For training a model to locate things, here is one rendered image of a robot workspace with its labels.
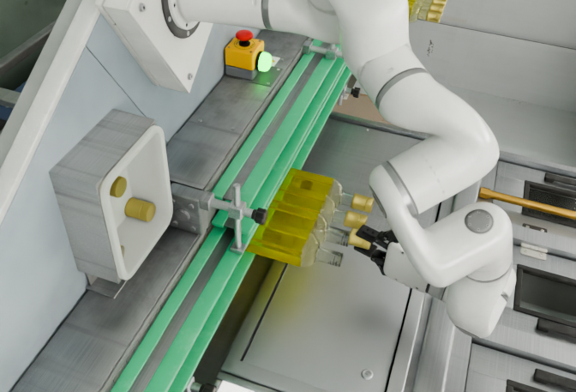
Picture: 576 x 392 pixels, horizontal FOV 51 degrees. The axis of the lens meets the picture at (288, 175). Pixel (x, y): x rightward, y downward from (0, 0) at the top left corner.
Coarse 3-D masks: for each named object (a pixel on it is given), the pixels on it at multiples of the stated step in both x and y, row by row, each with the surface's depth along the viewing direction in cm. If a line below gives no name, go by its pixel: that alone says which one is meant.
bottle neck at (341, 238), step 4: (328, 228) 125; (332, 228) 125; (328, 232) 124; (332, 232) 124; (336, 232) 124; (340, 232) 124; (344, 232) 124; (328, 236) 124; (332, 236) 124; (336, 236) 124; (340, 236) 124; (344, 236) 124; (348, 236) 124; (328, 240) 125; (332, 240) 124; (336, 240) 124; (340, 240) 124; (344, 240) 123; (340, 244) 124; (344, 244) 124; (348, 244) 125
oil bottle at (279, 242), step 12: (264, 228) 122; (276, 228) 122; (288, 228) 123; (252, 240) 122; (264, 240) 121; (276, 240) 120; (288, 240) 120; (300, 240) 120; (312, 240) 121; (252, 252) 124; (264, 252) 123; (276, 252) 121; (288, 252) 120; (300, 252) 119; (312, 252) 119; (300, 264) 121; (312, 264) 121
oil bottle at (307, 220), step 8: (272, 208) 127; (280, 208) 127; (288, 208) 127; (296, 208) 127; (272, 216) 125; (280, 216) 125; (288, 216) 125; (296, 216) 125; (304, 216) 125; (312, 216) 125; (320, 216) 126; (288, 224) 124; (296, 224) 124; (304, 224) 124; (312, 224) 124; (320, 224) 124; (312, 232) 123; (320, 232) 123; (320, 240) 124
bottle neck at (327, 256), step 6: (318, 252) 120; (324, 252) 120; (330, 252) 120; (336, 252) 120; (318, 258) 120; (324, 258) 120; (330, 258) 120; (336, 258) 119; (342, 258) 121; (330, 264) 120; (336, 264) 120
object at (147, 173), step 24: (144, 144) 93; (120, 168) 88; (144, 168) 104; (144, 192) 108; (168, 192) 106; (120, 216) 107; (168, 216) 109; (120, 240) 105; (144, 240) 105; (120, 264) 96
